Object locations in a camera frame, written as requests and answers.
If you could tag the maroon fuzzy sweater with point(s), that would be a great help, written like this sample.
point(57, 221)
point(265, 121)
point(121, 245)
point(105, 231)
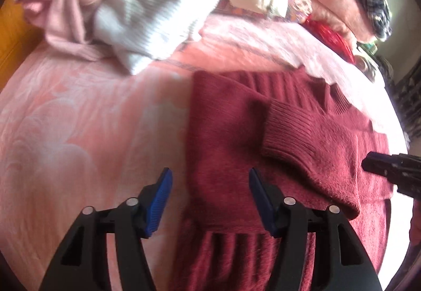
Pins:
point(296, 146)

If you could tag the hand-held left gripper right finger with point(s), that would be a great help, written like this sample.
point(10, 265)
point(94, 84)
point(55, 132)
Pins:
point(259, 202)

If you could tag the red shiny bag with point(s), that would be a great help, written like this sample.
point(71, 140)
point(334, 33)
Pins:
point(329, 34)

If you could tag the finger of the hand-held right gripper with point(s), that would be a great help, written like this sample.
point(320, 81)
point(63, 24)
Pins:
point(388, 167)

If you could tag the dark patterned cloth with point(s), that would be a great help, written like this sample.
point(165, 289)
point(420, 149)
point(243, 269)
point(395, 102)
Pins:
point(406, 103)

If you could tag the pink printed blanket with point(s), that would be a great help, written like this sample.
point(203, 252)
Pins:
point(82, 130)

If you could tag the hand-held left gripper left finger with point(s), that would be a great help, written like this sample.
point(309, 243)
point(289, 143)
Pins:
point(160, 202)

